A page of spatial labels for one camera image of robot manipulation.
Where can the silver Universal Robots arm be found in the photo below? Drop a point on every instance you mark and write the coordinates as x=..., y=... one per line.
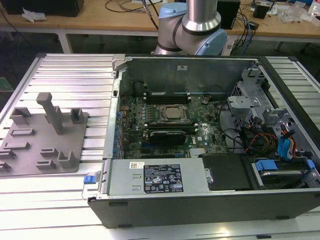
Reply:
x=200, y=22

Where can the black RAM slot bank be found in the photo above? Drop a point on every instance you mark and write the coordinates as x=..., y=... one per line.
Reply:
x=167, y=98
x=170, y=124

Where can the CPU socket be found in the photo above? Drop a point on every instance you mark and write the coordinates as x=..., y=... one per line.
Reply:
x=162, y=112

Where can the silver CPU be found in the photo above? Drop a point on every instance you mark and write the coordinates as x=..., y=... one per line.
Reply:
x=173, y=112

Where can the black graphics card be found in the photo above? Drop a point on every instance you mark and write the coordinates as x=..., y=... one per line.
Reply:
x=167, y=137

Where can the coin cell battery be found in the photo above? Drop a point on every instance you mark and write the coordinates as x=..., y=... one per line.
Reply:
x=205, y=101

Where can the small silver heat sink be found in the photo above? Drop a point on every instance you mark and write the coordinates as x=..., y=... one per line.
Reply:
x=198, y=152

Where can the small white barcode sticker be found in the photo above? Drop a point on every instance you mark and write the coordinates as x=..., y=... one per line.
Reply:
x=137, y=165

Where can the green motherboard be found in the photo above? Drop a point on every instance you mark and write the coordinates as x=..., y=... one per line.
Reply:
x=212, y=125

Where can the black power supply label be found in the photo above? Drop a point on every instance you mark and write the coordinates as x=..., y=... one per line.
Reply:
x=162, y=178

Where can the silver power supply box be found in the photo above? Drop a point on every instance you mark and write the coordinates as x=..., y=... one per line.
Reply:
x=122, y=180

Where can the grey case corner latch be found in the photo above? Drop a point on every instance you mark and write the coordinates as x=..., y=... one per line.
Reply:
x=117, y=61

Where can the black plastic cover plate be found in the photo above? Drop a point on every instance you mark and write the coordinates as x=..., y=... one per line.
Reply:
x=225, y=172

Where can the silver metal drive cage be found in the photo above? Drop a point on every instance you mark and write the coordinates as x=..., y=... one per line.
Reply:
x=243, y=101

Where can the blue case latch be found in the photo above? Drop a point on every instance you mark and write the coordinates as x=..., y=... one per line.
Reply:
x=90, y=180

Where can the open black PC case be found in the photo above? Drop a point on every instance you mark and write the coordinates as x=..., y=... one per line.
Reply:
x=200, y=210

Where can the hard disk in blue carrier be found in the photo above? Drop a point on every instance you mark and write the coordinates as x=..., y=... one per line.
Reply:
x=266, y=165

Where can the grey parts rack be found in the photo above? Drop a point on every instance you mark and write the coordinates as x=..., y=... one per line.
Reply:
x=45, y=140

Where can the wooden desk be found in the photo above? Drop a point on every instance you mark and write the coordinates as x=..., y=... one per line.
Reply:
x=82, y=22

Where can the black upright device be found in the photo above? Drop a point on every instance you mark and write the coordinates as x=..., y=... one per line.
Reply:
x=231, y=13

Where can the small black power adapter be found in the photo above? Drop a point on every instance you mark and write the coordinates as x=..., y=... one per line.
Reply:
x=253, y=25

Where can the small black box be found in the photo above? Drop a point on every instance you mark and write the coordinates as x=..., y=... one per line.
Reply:
x=261, y=10

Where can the large black box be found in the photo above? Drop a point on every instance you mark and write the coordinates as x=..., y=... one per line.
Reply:
x=50, y=7

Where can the green circuit board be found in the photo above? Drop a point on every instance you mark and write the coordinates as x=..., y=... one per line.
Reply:
x=6, y=84

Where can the crumpled white paper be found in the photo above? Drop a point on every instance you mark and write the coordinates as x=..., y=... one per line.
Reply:
x=32, y=15

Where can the clear plastic bags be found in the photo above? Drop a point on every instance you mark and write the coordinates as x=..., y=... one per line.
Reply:
x=295, y=13

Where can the white sticker on case wall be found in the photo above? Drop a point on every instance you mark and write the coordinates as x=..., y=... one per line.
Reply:
x=182, y=68

